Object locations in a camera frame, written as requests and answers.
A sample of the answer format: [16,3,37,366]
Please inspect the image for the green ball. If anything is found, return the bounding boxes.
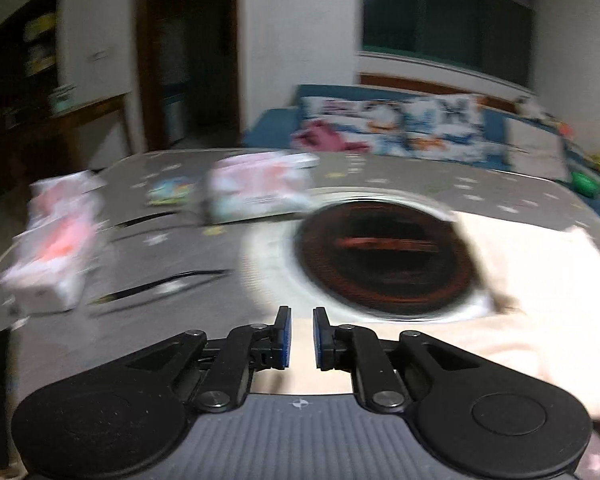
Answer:
[571,172,600,197]

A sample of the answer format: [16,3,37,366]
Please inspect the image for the grey cushion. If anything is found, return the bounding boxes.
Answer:
[504,117,570,182]

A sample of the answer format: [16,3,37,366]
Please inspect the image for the dark wooden shelf cabinet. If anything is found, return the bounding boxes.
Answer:
[0,0,62,176]

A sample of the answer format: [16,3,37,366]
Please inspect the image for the round black induction cooktop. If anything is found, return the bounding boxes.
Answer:
[240,187,496,323]

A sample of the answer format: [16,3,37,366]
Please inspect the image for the plastic bag of tissue packs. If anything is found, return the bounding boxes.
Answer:
[204,152,322,224]

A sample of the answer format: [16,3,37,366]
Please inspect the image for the black cable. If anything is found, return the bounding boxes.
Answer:
[87,212,232,307]

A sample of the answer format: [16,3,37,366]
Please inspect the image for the dark window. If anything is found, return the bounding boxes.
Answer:
[359,0,537,87]

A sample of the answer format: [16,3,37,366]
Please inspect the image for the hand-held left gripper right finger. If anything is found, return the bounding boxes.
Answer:
[312,306,487,411]

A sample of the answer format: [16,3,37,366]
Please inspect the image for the pink cloth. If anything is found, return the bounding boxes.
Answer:
[290,119,372,154]

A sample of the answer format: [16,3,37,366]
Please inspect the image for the pink white tissue pack bundle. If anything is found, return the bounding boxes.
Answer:
[0,170,107,317]

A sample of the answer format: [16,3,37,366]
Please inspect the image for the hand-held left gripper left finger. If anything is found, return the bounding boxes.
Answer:
[116,306,293,413]

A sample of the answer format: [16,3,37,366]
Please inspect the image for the dark wooden doorway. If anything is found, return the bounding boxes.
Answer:
[134,0,242,152]

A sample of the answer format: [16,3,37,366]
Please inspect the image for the cream garment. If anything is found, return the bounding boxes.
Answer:
[252,212,600,441]

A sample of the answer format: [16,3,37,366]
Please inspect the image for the wooden sideboard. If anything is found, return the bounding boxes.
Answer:
[47,94,135,173]

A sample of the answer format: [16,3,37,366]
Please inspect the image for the colourful booklet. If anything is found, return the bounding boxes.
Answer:
[146,179,197,207]

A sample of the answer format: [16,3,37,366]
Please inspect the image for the blue sofa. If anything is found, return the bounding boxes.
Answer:
[242,84,600,201]

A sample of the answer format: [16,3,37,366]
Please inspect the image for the butterfly print pillow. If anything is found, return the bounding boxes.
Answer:
[299,95,407,155]
[402,94,505,165]

